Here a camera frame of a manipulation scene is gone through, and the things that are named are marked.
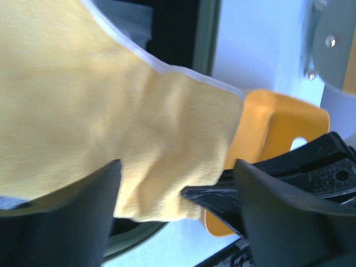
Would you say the green hard-shell suitcase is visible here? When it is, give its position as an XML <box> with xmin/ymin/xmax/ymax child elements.
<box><xmin>103</xmin><ymin>1</ymin><xmax>221</xmax><ymax>266</ymax></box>

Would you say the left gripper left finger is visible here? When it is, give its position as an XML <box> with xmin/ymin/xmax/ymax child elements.
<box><xmin>1</xmin><ymin>160</ymin><xmax>121</xmax><ymax>266</ymax></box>

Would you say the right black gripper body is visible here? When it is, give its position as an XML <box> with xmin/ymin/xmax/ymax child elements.
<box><xmin>328</xmin><ymin>132</ymin><xmax>355</xmax><ymax>207</ymax></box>

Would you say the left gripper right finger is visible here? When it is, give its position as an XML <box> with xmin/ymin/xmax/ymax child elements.
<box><xmin>234</xmin><ymin>160</ymin><xmax>355</xmax><ymax>266</ymax></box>

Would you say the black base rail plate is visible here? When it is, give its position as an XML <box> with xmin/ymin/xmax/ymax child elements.
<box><xmin>195</xmin><ymin>239</ymin><xmax>254</xmax><ymax>267</ymax></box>

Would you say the yellow white towel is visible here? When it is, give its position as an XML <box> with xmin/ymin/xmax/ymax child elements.
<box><xmin>1</xmin><ymin>1</ymin><xmax>244</xmax><ymax>221</ymax></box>

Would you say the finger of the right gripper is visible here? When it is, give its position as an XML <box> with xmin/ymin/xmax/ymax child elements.
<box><xmin>182</xmin><ymin>186</ymin><xmax>245</xmax><ymax>238</ymax></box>
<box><xmin>235</xmin><ymin>133</ymin><xmax>350</xmax><ymax>195</ymax></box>

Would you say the light blue denim garment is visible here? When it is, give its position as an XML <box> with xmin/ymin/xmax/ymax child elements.
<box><xmin>0</xmin><ymin>196</ymin><xmax>29</xmax><ymax>210</ymax></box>

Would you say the yellow plastic basket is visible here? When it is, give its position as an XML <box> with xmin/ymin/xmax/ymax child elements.
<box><xmin>202</xmin><ymin>88</ymin><xmax>331</xmax><ymax>238</ymax></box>

